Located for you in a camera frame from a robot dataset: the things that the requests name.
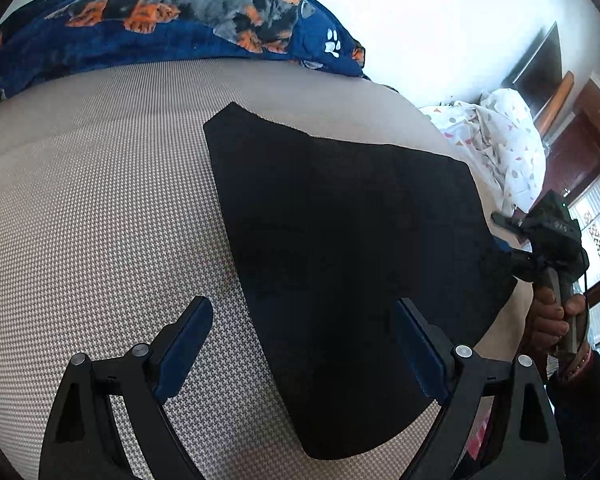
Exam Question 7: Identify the black pants with orange lining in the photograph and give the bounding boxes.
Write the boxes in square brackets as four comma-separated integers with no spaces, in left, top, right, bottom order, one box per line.
[204,104,516,460]

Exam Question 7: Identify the person's right hand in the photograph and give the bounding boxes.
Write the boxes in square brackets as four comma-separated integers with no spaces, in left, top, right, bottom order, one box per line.
[522,286,586,353]

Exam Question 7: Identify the red plastic package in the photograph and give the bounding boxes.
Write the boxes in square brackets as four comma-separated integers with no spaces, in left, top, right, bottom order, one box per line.
[465,406,491,460]

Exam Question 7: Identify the white patterned quilt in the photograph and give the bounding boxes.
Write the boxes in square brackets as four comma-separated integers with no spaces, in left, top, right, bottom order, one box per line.
[420,88,546,216]

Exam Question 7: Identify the dark red wooden door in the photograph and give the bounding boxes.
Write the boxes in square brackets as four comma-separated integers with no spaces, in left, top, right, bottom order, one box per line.
[543,78,600,205]

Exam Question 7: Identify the wooden headboard edge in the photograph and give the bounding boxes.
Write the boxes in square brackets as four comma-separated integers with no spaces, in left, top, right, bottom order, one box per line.
[534,70,574,136]

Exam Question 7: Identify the blue dog print blanket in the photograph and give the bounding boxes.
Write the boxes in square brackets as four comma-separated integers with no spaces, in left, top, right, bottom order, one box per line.
[0,0,365,101]

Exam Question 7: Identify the brown bead bracelet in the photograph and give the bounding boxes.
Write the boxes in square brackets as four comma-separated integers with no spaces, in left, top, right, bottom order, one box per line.
[564,343,596,380]

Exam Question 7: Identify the black wall television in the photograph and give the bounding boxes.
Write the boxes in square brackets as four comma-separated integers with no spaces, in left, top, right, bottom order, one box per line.
[502,22,562,118]

